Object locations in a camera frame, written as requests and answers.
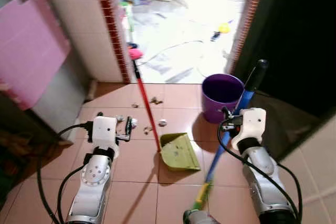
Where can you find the grey metal cabinet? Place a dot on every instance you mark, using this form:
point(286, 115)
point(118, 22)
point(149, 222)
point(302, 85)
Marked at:
point(63, 103)

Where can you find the brown leaf scrap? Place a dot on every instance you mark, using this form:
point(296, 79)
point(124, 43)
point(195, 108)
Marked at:
point(134, 105)
point(155, 100)
point(147, 128)

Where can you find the dark sneaker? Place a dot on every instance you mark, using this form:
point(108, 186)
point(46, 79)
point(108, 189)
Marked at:
point(216, 36)

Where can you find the pink foam panel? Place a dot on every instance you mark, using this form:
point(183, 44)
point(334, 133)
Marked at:
point(31, 51)

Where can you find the crumpled white paper ball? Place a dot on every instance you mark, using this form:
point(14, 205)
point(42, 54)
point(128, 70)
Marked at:
point(132, 123)

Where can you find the red tile door trim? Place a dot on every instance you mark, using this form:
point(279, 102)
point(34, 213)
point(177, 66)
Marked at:
point(247, 24)
point(112, 24)

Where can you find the grey robot right leg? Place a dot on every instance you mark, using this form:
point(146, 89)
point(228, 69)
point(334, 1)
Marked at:
point(199, 217)

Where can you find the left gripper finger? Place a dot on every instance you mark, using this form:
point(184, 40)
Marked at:
point(129, 125)

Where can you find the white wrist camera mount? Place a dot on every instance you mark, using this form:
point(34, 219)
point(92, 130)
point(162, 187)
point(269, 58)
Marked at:
point(252, 124)
point(104, 132)

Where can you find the short beige pipe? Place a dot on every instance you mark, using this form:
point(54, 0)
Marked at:
point(91, 91)

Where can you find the yellow toy ball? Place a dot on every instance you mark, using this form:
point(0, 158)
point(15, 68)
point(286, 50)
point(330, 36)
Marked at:
point(224, 28)

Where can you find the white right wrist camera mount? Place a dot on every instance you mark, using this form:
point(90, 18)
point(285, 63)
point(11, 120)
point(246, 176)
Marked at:
point(252, 124)

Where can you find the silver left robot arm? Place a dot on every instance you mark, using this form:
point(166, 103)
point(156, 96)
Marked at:
point(94, 182)

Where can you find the purple plastic bucket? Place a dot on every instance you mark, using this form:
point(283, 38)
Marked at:
point(218, 106)

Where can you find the pink slipper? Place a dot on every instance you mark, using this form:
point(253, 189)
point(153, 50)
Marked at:
point(135, 54)

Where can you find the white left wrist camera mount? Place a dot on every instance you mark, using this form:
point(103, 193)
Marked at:
point(104, 132)

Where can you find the small white paper scrap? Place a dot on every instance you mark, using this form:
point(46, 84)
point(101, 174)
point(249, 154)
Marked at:
point(162, 123)

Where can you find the dark door frame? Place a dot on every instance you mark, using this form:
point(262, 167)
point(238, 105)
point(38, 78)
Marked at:
point(262, 24)

